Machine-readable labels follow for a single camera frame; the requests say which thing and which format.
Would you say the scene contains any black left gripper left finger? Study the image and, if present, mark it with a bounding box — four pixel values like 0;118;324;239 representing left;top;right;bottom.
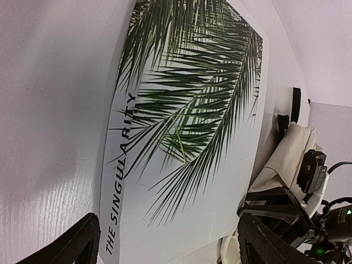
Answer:
19;213;101;264

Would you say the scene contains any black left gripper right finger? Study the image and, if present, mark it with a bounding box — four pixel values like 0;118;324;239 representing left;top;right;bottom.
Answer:
238;214;317;264

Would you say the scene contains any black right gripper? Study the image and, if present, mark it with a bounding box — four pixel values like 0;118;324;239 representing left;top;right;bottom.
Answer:
238;150;351;263

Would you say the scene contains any beige canvas student bag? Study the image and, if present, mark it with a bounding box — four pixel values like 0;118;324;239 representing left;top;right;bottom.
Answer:
217;87;317;264

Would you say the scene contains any white Singularity book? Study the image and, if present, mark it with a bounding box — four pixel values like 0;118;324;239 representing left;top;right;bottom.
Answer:
99;1;268;263

